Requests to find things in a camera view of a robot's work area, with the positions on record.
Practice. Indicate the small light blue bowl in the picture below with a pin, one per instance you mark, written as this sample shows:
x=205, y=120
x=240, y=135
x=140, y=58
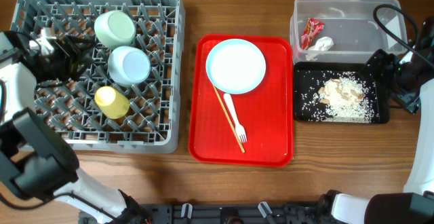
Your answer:
x=128, y=66

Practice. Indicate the clear plastic bin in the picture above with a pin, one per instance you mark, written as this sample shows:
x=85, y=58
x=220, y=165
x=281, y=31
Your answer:
x=350, y=25

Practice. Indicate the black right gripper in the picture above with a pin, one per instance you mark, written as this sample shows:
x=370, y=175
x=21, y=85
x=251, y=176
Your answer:
x=390, y=62

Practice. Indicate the green saucer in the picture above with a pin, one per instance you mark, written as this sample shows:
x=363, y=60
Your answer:
x=114, y=29

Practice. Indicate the rice and food scraps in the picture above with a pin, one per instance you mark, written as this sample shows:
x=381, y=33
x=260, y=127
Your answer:
x=335, y=96

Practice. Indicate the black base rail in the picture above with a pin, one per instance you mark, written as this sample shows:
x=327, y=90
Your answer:
x=291, y=213

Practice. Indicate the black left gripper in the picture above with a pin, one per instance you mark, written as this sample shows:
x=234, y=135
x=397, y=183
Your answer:
x=76, y=58

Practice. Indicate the large light blue plate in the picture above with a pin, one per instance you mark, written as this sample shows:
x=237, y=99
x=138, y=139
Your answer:
x=235, y=66

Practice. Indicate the yellow plastic cup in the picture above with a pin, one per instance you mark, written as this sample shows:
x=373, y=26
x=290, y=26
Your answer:
x=111, y=102

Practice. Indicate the grey dishwasher rack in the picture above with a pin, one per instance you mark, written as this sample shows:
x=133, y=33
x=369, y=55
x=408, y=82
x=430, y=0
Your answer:
x=152, y=122

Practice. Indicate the red snack wrapper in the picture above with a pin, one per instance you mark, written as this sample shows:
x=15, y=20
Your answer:
x=311, y=30

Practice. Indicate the red plastic tray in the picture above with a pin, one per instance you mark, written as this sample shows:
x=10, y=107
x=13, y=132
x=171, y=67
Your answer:
x=266, y=112

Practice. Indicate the white plastic fork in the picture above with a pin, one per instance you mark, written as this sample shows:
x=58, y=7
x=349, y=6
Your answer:
x=239, y=129

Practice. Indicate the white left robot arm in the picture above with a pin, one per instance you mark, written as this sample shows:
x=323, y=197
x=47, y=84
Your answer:
x=36, y=162

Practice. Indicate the wooden chopstick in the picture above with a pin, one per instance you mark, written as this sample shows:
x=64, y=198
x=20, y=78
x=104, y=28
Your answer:
x=228, y=119

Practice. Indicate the white napkin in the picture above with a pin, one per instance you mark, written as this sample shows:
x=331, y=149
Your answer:
x=322, y=45

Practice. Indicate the black waste tray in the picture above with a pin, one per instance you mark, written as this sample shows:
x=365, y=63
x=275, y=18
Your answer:
x=382, y=100

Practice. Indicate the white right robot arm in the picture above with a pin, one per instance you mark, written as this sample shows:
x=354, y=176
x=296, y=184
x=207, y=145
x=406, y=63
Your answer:
x=415, y=203

